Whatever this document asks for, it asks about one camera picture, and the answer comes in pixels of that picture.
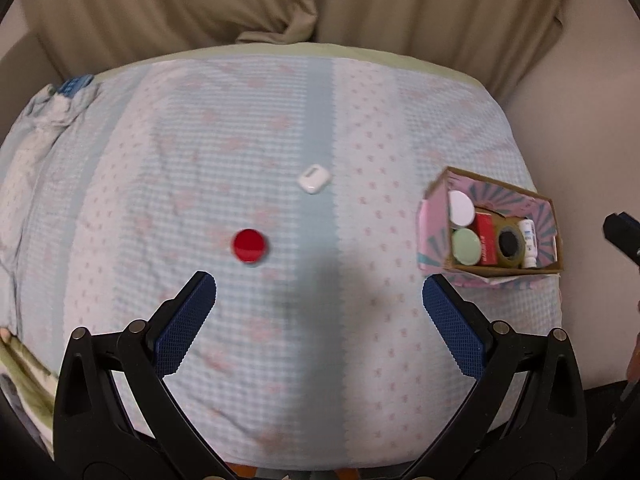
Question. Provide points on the green round jar lid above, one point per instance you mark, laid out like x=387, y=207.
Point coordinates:
x=466, y=247

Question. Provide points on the beige curtain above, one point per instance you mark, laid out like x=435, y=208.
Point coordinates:
x=150, y=15
x=430, y=15

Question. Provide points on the pale green mattress sheet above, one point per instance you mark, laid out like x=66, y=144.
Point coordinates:
x=400, y=60

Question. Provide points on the green striped blanket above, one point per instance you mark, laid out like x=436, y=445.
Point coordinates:
x=22, y=375

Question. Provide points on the patterned cardboard box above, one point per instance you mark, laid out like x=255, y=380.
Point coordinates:
x=542, y=210

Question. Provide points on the small red box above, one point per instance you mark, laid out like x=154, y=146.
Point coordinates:
x=486, y=240

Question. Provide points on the white earbud case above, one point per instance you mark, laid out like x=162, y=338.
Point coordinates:
x=311, y=179

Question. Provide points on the white round jar lid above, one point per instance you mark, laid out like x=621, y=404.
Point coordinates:
x=461, y=207

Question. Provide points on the blue checked blanket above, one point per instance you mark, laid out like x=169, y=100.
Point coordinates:
x=200, y=160

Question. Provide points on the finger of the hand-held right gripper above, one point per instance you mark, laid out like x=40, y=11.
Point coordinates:
x=622, y=237

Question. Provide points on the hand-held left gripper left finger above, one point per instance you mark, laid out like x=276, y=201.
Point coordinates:
x=185, y=320

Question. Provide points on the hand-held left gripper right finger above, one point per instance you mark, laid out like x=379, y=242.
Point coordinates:
x=452, y=325

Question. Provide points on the white labelled bottle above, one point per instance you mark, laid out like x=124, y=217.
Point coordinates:
x=528, y=242

